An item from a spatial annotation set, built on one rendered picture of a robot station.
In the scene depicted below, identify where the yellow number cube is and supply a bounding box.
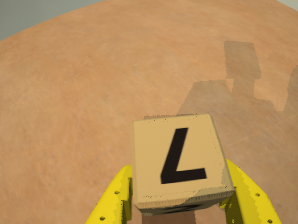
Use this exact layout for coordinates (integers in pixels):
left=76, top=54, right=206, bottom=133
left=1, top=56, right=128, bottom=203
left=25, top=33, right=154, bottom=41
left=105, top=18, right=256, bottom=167
left=130, top=113, right=235, bottom=216

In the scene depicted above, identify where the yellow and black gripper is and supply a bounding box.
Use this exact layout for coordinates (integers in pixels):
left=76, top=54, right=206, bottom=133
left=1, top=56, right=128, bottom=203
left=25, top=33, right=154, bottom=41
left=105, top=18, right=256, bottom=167
left=85, top=159, right=282, bottom=224

